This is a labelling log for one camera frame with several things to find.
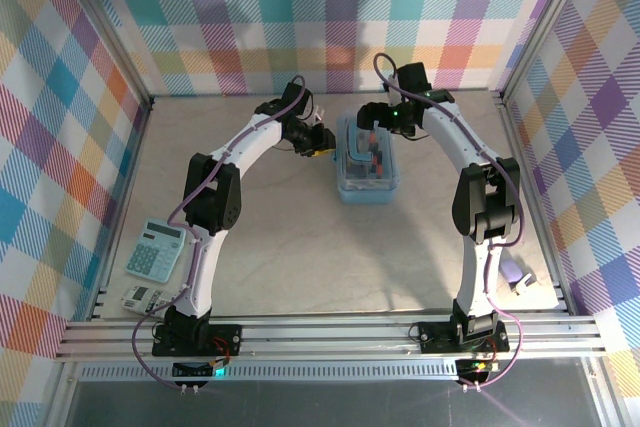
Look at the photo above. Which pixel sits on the aluminium left side rail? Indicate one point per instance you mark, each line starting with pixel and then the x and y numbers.
pixel 133 147

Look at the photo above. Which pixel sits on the plaid backdrop cloth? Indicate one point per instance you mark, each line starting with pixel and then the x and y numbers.
pixel 320 22
pixel 40 147
pixel 600 147

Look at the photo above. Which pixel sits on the aluminium right frame post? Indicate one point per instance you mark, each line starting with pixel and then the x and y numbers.
pixel 544 22

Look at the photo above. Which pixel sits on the purple white small object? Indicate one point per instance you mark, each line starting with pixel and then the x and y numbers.
pixel 512 272

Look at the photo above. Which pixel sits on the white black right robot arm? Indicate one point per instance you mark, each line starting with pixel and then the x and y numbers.
pixel 450 132

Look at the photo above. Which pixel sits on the aluminium right side rail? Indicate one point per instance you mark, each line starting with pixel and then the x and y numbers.
pixel 510 122

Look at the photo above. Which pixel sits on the aluminium frame post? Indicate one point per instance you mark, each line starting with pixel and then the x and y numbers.
pixel 544 22
pixel 107 27

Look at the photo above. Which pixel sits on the white labelled device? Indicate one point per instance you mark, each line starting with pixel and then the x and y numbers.
pixel 142 297

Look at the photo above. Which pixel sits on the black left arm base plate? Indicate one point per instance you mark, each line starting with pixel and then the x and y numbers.
pixel 225 339

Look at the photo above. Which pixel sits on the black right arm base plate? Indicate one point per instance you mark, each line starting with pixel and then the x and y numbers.
pixel 435 337

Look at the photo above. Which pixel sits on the aluminium left frame post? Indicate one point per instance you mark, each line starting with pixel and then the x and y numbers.
pixel 107 27

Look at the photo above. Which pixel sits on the light blue calculator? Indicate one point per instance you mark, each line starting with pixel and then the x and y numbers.
pixel 150 257

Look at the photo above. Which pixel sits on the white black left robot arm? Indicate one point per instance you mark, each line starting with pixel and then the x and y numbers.
pixel 250 137

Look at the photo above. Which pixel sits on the aluminium front rail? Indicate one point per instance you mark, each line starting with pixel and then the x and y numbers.
pixel 325 337

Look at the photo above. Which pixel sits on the blue plastic tool box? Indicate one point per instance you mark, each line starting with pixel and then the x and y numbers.
pixel 367 194

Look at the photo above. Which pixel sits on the aluminium rail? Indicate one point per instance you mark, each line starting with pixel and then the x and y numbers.
pixel 325 337
pixel 133 147
pixel 510 122

